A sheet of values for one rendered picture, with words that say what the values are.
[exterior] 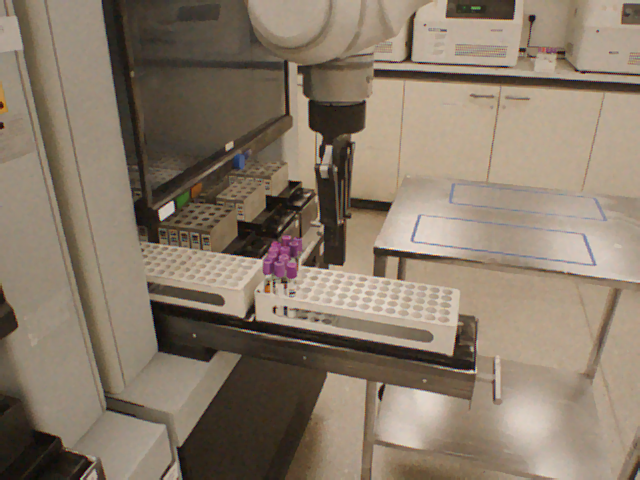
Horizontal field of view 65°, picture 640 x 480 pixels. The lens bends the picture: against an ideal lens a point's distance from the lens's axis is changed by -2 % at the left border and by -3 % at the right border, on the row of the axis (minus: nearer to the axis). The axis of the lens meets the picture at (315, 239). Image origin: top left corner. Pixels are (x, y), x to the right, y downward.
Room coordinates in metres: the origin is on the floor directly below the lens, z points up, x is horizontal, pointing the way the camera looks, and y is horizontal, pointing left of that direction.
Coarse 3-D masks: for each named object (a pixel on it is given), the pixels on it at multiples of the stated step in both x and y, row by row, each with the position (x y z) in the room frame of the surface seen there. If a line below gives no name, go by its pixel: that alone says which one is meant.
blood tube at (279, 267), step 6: (276, 264) 0.64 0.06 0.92; (282, 264) 0.64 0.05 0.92; (276, 270) 0.64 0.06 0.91; (282, 270) 0.64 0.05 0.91; (276, 276) 0.64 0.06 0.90; (282, 276) 0.64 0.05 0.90; (276, 282) 0.64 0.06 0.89; (282, 282) 0.64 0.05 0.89; (276, 288) 0.64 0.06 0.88; (282, 288) 0.64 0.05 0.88; (276, 294) 0.64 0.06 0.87; (282, 294) 0.64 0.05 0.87; (276, 306) 0.65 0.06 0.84; (282, 306) 0.64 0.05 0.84; (276, 312) 0.65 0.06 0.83; (282, 312) 0.64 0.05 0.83
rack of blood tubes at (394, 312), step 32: (320, 288) 0.68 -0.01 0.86; (352, 288) 0.66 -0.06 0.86; (384, 288) 0.67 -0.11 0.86; (416, 288) 0.66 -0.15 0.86; (448, 288) 0.66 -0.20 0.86; (288, 320) 0.63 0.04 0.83; (320, 320) 0.63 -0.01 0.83; (352, 320) 0.66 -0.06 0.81; (384, 320) 0.59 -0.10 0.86; (416, 320) 0.58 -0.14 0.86; (448, 320) 0.58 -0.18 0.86; (448, 352) 0.57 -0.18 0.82
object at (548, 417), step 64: (448, 192) 1.18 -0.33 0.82; (512, 192) 1.18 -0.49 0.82; (576, 192) 1.19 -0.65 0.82; (384, 256) 0.89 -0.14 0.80; (448, 256) 0.85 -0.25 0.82; (512, 256) 0.85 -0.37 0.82; (576, 256) 0.85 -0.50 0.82; (384, 384) 1.32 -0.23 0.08; (512, 384) 1.09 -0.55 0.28; (576, 384) 1.09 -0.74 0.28; (448, 448) 0.87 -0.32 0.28; (512, 448) 0.87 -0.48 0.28; (576, 448) 0.86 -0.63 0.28
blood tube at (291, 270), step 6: (288, 264) 0.64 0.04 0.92; (294, 264) 0.64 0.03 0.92; (288, 270) 0.63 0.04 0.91; (294, 270) 0.63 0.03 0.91; (288, 276) 0.63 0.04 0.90; (294, 276) 0.63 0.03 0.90; (288, 282) 0.64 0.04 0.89; (294, 282) 0.64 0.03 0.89; (288, 288) 0.64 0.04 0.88; (294, 288) 0.64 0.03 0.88; (288, 294) 0.64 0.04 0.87; (294, 294) 0.64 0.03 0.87; (288, 306) 0.64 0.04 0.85; (288, 312) 0.64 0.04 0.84; (294, 312) 0.64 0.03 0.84
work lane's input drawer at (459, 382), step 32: (160, 320) 0.68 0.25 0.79; (192, 320) 0.66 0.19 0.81; (224, 320) 0.66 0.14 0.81; (256, 320) 0.65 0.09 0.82; (256, 352) 0.63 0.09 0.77; (288, 352) 0.62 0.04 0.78; (320, 352) 0.60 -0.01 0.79; (352, 352) 0.59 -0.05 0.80; (384, 352) 0.58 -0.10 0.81; (416, 352) 0.57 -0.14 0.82; (416, 384) 0.56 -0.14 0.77; (448, 384) 0.55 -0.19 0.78
